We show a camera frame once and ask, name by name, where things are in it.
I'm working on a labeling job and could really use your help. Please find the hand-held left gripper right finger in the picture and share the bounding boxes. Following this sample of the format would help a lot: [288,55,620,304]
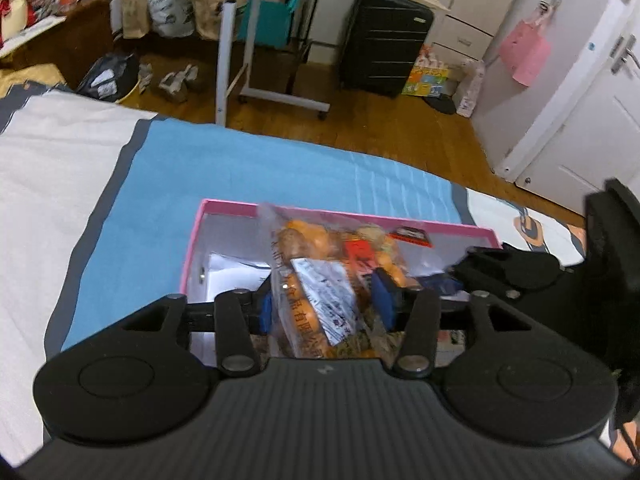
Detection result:
[371,267,538,380]

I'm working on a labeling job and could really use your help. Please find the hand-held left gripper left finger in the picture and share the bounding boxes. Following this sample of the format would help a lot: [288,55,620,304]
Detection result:
[120,287,276,379]

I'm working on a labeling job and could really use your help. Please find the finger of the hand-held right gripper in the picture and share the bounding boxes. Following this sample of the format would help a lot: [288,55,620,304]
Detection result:
[452,243,563,292]
[420,272,526,304]

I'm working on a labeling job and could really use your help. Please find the clear bag of orange snacks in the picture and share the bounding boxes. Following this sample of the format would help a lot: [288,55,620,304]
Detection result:
[257,202,446,361]

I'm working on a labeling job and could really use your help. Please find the pink cardboard box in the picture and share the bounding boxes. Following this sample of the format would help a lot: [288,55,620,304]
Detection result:
[179,198,502,361]

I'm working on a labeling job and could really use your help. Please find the red and black snack packet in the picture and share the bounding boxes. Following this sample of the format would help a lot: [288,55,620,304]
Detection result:
[389,226,433,249]

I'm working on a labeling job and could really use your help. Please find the blue and white printed blanket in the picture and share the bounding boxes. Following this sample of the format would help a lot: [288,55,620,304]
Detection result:
[0,80,591,466]

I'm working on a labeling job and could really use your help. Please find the white wardrobe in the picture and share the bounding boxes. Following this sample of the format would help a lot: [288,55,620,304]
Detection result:
[471,0,632,177]

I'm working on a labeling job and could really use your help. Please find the black slipper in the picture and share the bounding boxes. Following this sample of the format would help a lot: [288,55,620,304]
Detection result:
[424,94,459,116]

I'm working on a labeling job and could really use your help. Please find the white and pink package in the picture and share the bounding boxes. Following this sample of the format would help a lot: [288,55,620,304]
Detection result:
[456,57,487,119]

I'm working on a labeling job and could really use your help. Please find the colourful carton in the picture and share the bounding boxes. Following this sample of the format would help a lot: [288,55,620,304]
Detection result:
[401,45,464,99]

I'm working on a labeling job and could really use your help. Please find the pink hanging bag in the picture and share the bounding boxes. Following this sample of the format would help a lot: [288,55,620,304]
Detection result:
[498,17,552,88]

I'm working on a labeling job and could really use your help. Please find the white drawer cabinet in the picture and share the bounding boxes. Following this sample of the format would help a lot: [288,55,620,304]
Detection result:
[429,0,532,67]

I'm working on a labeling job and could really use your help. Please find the grey shoe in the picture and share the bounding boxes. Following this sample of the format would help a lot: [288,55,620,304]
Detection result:
[157,64,202,104]
[136,61,154,97]

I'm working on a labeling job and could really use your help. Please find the black suitcase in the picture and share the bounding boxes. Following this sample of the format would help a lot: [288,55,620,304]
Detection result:
[337,0,436,99]

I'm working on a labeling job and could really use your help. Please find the white-legged rolling desk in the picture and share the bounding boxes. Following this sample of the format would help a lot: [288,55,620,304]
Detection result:
[214,0,452,127]

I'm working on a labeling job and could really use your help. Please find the black bag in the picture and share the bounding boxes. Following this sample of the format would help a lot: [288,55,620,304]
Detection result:
[75,52,142,104]

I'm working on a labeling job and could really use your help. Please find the teal chair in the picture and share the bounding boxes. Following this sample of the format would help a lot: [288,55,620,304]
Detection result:
[235,0,307,54]

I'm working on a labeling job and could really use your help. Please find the brown paper bag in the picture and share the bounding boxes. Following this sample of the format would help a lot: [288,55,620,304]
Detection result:
[121,0,162,41]
[194,0,236,40]

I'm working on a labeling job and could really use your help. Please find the white plastic bag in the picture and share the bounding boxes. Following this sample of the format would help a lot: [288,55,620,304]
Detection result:
[147,0,197,39]

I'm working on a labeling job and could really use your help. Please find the yellow quilt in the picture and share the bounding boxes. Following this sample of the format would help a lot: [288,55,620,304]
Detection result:
[0,64,68,102]

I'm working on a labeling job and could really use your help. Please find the dark wooden nightstand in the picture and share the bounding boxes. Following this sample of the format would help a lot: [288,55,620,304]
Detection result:
[0,0,118,88]

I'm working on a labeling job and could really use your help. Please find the metal door handle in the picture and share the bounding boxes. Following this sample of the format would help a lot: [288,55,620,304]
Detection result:
[610,35,640,77]

